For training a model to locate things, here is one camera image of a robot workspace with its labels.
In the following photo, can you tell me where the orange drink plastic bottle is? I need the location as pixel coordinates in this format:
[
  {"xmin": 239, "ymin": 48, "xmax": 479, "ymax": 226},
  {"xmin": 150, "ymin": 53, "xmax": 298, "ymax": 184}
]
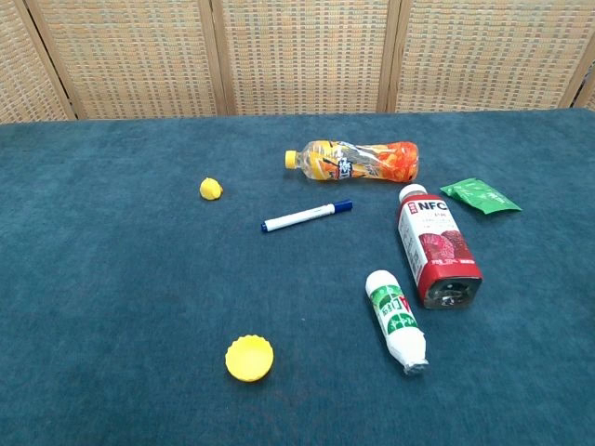
[{"xmin": 284, "ymin": 139, "xmax": 420, "ymax": 184}]

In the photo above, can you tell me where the teal table cloth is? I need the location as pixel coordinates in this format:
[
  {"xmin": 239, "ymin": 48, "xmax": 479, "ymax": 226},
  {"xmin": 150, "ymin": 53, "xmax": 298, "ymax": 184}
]
[{"xmin": 0, "ymin": 107, "xmax": 595, "ymax": 446}]

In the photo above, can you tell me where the white green yogurt bottle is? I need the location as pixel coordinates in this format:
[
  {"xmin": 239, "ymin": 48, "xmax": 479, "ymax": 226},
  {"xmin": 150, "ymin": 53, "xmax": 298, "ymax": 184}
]
[{"xmin": 364, "ymin": 269, "xmax": 429, "ymax": 377}]

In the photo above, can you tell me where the small yellow ball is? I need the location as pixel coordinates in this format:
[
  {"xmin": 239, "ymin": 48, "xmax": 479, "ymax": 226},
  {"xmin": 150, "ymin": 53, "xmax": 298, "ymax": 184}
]
[{"xmin": 199, "ymin": 177, "xmax": 224, "ymax": 202}]

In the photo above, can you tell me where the red NFC juice bottle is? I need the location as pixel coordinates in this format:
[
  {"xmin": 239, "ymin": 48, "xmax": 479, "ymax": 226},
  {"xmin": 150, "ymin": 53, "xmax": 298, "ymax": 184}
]
[{"xmin": 396, "ymin": 183, "xmax": 484, "ymax": 310}]

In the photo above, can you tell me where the green snack packet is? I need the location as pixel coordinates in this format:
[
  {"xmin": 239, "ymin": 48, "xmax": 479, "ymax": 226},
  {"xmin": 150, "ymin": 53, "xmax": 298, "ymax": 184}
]
[{"xmin": 439, "ymin": 177, "xmax": 523, "ymax": 216}]

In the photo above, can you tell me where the white marker with blue cap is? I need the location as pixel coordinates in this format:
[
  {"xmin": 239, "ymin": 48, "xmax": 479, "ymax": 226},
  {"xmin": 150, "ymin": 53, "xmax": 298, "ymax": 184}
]
[{"xmin": 260, "ymin": 199, "xmax": 354, "ymax": 233}]

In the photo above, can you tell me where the woven wooden folding screen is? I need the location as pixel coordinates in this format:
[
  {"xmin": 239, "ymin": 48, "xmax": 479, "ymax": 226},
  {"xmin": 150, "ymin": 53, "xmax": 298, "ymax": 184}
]
[{"xmin": 0, "ymin": 0, "xmax": 595, "ymax": 125}]

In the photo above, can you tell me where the yellow scalloped plastic bowl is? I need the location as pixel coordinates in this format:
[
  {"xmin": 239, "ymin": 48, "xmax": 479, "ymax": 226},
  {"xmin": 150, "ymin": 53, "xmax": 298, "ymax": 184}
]
[{"xmin": 224, "ymin": 334, "xmax": 275, "ymax": 384}]

